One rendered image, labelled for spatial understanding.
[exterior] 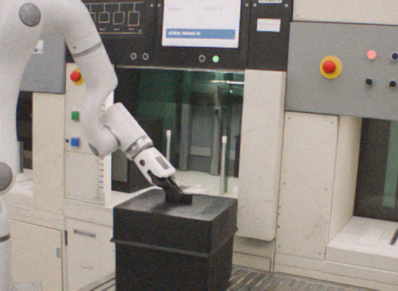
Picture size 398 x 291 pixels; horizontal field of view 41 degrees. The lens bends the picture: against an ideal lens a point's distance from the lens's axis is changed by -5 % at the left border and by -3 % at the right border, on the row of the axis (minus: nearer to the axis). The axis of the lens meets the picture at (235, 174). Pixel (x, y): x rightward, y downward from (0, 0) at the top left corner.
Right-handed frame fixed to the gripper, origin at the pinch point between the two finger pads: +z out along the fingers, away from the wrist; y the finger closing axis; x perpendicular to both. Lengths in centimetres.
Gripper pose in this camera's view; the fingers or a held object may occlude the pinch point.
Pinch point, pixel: (176, 194)
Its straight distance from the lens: 158.0
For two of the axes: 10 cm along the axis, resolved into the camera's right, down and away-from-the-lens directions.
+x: -7.3, 6.2, 3.0
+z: 6.4, 7.7, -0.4
